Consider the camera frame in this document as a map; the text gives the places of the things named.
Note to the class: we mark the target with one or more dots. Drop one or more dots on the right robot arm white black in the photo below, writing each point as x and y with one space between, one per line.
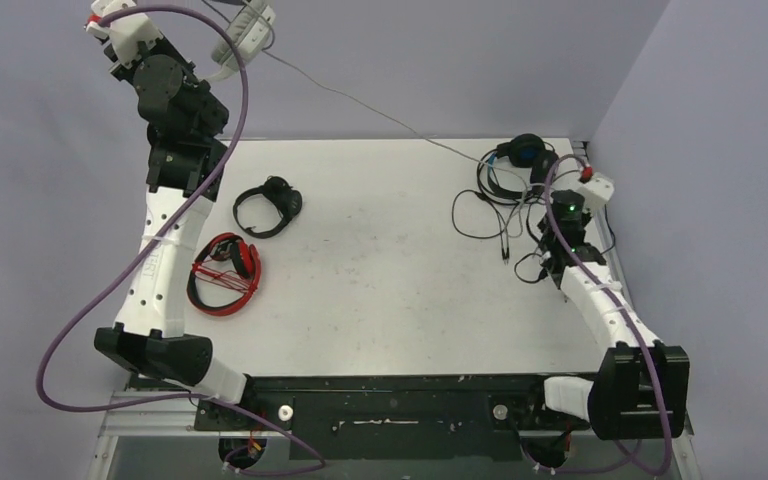
640 388

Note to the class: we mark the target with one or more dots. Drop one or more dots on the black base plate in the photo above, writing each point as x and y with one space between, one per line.
414 417

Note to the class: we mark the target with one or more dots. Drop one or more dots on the red black headphones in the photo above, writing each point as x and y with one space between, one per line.
229 262

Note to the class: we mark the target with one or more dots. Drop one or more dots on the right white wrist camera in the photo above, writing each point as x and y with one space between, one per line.
597 191

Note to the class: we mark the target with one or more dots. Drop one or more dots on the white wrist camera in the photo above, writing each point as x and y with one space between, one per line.
597 191
124 34

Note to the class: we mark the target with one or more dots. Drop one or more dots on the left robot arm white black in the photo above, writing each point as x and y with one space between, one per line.
184 119

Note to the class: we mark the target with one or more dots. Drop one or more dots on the white grey headphones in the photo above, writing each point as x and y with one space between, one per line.
252 30

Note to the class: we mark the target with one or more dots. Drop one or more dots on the black blue headphones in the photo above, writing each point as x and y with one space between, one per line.
527 152

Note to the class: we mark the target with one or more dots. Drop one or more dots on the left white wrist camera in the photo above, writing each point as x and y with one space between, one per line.
124 34

